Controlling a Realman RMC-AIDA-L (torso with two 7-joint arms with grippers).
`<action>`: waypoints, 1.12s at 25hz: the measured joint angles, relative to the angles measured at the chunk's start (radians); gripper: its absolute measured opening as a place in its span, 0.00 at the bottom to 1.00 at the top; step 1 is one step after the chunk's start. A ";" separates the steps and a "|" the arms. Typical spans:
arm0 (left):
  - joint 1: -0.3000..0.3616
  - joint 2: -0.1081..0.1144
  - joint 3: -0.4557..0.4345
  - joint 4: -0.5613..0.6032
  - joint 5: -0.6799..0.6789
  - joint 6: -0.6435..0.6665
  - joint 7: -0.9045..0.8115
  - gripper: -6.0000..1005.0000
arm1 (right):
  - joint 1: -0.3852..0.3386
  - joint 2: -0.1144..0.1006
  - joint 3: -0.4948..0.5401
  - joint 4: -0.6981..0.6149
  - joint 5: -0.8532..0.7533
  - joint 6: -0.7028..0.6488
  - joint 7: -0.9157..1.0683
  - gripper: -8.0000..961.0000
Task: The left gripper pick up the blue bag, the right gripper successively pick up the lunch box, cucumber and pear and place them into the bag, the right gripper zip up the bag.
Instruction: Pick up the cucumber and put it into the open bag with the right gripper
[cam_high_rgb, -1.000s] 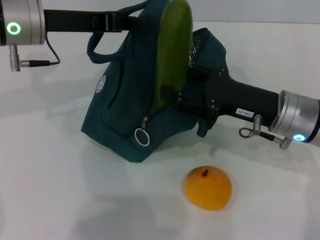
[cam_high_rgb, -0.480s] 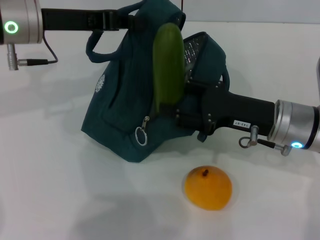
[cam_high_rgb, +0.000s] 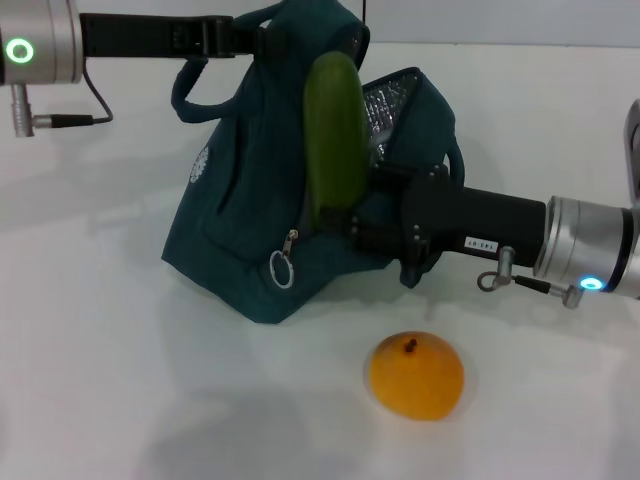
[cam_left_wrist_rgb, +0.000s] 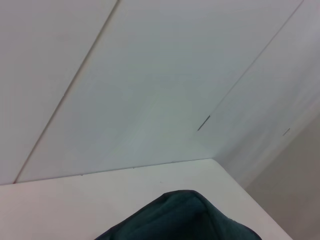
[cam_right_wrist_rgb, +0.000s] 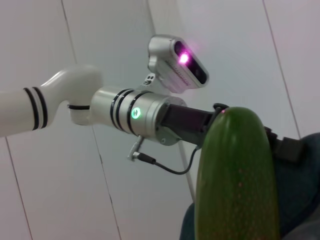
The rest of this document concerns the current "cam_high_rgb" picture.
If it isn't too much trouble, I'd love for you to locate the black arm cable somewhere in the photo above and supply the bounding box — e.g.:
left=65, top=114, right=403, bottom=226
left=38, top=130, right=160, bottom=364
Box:
left=12, top=57, right=115, bottom=139
left=477, top=244, right=584, bottom=309

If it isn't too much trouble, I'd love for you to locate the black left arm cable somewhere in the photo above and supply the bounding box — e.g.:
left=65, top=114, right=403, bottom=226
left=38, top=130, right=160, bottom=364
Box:
left=12, top=57, right=115, bottom=139

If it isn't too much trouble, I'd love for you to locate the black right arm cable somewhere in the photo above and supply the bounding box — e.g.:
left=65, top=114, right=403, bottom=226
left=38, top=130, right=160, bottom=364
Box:
left=477, top=244, right=584, bottom=309

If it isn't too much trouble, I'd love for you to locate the green cucumber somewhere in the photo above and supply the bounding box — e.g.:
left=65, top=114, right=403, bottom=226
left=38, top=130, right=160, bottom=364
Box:
left=302, top=51, right=370, bottom=234

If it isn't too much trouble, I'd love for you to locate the dark teal fabric lunch bag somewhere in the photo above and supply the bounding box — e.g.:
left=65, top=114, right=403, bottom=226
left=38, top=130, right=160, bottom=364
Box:
left=160, top=0, right=469, bottom=326

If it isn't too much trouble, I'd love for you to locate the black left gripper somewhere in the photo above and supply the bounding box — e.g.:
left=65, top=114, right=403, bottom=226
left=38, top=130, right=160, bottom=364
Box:
left=78, top=12, right=281, bottom=62

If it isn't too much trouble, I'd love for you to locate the orange citrus fruit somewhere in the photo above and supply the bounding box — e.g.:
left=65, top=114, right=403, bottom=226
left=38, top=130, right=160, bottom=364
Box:
left=368, top=330, right=465, bottom=421

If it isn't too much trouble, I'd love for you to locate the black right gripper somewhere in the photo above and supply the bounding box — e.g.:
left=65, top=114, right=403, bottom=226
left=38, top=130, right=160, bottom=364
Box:
left=319, top=164, right=547, bottom=290

